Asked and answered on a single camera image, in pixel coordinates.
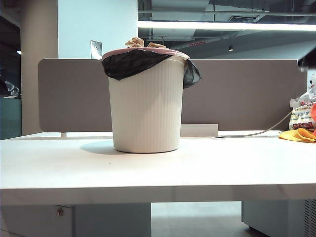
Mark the yellow cloth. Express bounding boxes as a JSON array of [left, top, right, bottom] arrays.
[[278, 127, 316, 143]]

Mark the white ribbed trash can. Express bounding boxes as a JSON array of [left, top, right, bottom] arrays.
[[108, 55, 186, 153]]

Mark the printed plastic bag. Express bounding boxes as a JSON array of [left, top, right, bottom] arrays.
[[289, 73, 316, 131]]

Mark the long ceiling light strip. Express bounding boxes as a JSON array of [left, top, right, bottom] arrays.
[[137, 21, 316, 32]]

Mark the white cabinet with vent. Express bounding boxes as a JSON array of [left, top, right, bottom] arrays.
[[241, 199, 316, 237]]

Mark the orange object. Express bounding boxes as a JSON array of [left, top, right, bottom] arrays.
[[311, 102, 316, 135]]

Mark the black trash bag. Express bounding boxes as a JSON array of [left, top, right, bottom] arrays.
[[101, 49, 202, 89]]

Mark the small brown paper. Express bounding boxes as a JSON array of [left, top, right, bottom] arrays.
[[124, 37, 146, 49]]

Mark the ceiling air vent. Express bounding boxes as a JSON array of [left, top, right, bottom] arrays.
[[228, 15, 259, 23]]

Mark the white drawer cabinet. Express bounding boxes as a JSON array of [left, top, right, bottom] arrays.
[[0, 204, 152, 237]]

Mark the beige round column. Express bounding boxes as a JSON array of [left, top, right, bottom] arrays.
[[19, 0, 59, 136]]

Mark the metal wall plate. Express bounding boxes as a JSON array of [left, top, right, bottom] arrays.
[[90, 40, 103, 60]]

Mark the white partition bracket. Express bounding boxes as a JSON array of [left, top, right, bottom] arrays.
[[181, 124, 219, 138]]

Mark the grey desk partition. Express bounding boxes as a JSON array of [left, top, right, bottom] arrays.
[[38, 58, 309, 133]]

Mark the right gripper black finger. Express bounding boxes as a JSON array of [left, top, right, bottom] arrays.
[[297, 50, 316, 73]]

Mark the grey cable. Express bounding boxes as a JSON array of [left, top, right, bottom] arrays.
[[212, 110, 293, 139]]

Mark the pink trash can rim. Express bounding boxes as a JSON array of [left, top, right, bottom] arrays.
[[102, 47, 190, 60]]

